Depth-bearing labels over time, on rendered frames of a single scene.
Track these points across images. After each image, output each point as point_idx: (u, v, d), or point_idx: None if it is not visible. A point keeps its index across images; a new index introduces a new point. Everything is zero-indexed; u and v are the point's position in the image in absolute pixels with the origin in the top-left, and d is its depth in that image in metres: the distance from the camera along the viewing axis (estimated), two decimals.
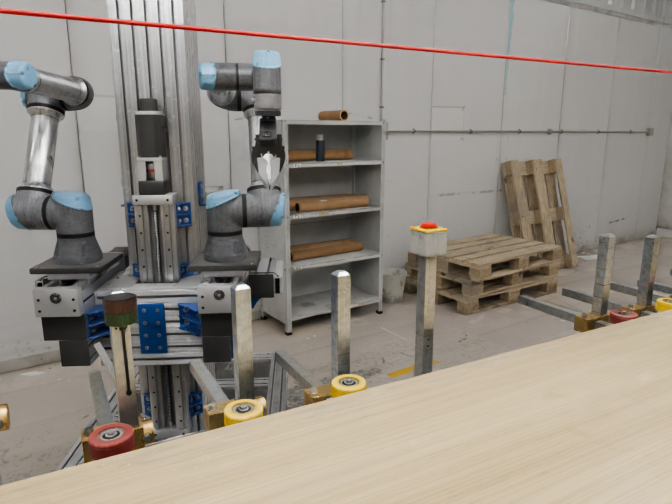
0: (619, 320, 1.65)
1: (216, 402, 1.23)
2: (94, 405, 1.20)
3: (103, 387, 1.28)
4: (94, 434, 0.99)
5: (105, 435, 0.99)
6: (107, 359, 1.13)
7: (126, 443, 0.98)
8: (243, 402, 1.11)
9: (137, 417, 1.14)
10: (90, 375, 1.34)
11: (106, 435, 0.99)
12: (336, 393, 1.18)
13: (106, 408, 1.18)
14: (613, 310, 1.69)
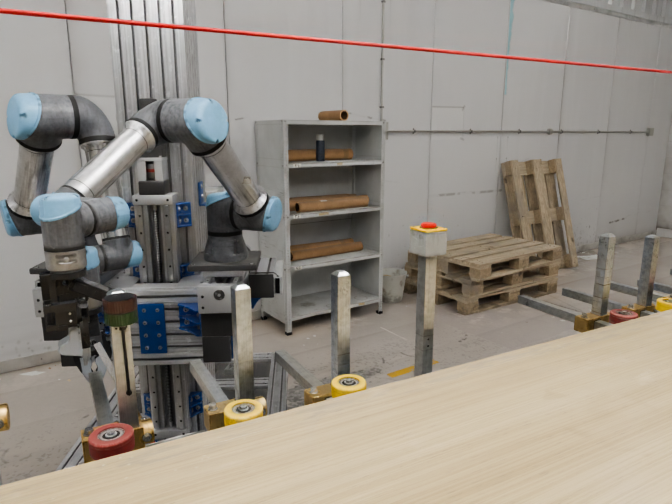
0: (619, 320, 1.65)
1: (216, 402, 1.23)
2: (94, 405, 1.20)
3: (103, 387, 1.28)
4: (94, 434, 0.99)
5: (105, 435, 0.99)
6: (107, 359, 1.13)
7: (126, 443, 0.98)
8: (243, 402, 1.11)
9: (137, 417, 1.14)
10: (90, 375, 1.34)
11: (106, 435, 0.99)
12: (336, 393, 1.18)
13: (106, 408, 1.18)
14: (613, 310, 1.69)
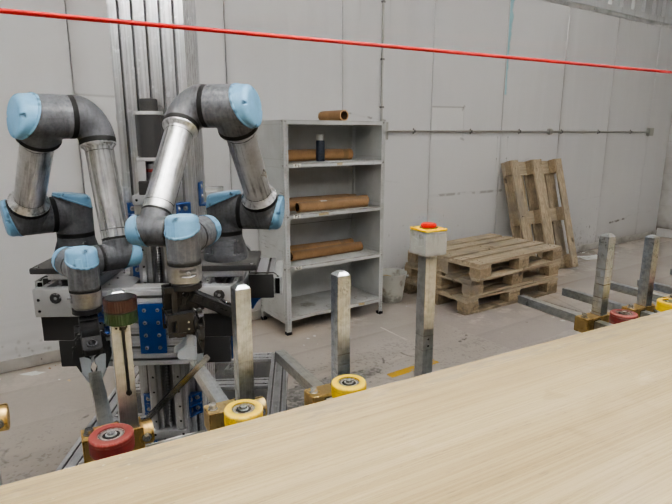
0: (619, 320, 1.65)
1: (216, 402, 1.23)
2: (94, 405, 1.20)
3: (103, 387, 1.28)
4: (94, 434, 0.99)
5: (105, 435, 0.99)
6: (196, 369, 1.22)
7: (126, 443, 0.98)
8: (243, 402, 1.11)
9: (148, 417, 1.15)
10: (90, 375, 1.34)
11: (106, 435, 0.99)
12: (336, 393, 1.18)
13: (106, 408, 1.18)
14: (613, 310, 1.69)
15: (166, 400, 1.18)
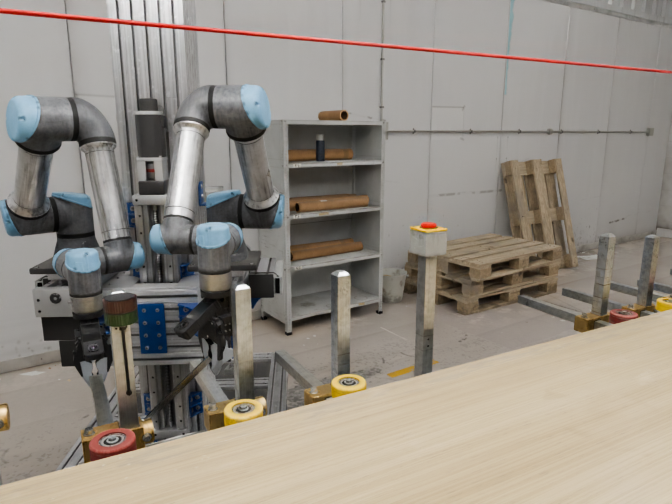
0: (619, 320, 1.65)
1: (216, 402, 1.23)
2: (95, 409, 1.19)
3: (104, 390, 1.26)
4: (95, 440, 0.98)
5: (106, 441, 0.97)
6: (197, 371, 1.22)
7: (128, 449, 0.96)
8: (243, 402, 1.11)
9: (148, 417, 1.15)
10: (91, 378, 1.33)
11: (107, 441, 0.97)
12: (336, 393, 1.18)
13: (107, 412, 1.16)
14: (613, 310, 1.69)
15: (167, 401, 1.18)
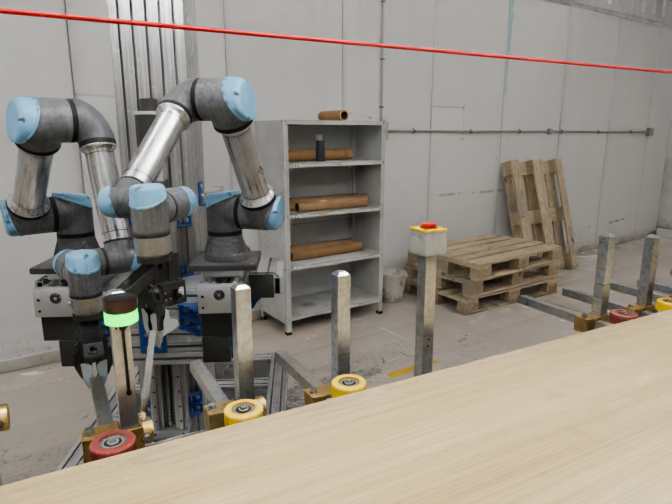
0: (619, 320, 1.65)
1: (216, 402, 1.23)
2: (95, 411, 1.18)
3: (104, 392, 1.25)
4: (95, 441, 0.97)
5: (107, 442, 0.97)
6: (151, 349, 1.16)
7: (128, 451, 0.96)
8: (243, 402, 1.11)
9: (142, 415, 1.15)
10: (91, 379, 1.32)
11: (107, 442, 0.97)
12: (336, 393, 1.18)
13: (107, 414, 1.15)
14: (613, 310, 1.69)
15: (146, 392, 1.15)
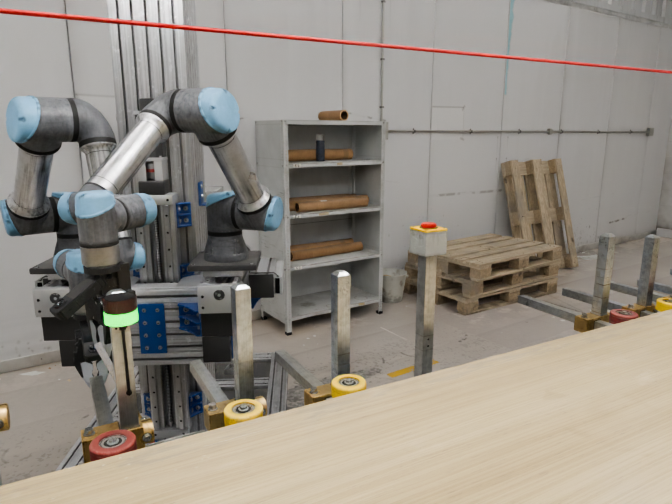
0: (619, 320, 1.65)
1: (216, 402, 1.23)
2: (95, 411, 1.18)
3: (104, 392, 1.25)
4: (95, 441, 0.97)
5: (107, 442, 0.97)
6: (107, 359, 1.12)
7: (128, 451, 0.96)
8: (243, 402, 1.11)
9: (137, 417, 1.14)
10: (91, 379, 1.32)
11: (107, 442, 0.97)
12: (336, 393, 1.18)
13: (107, 414, 1.15)
14: (613, 310, 1.69)
15: None
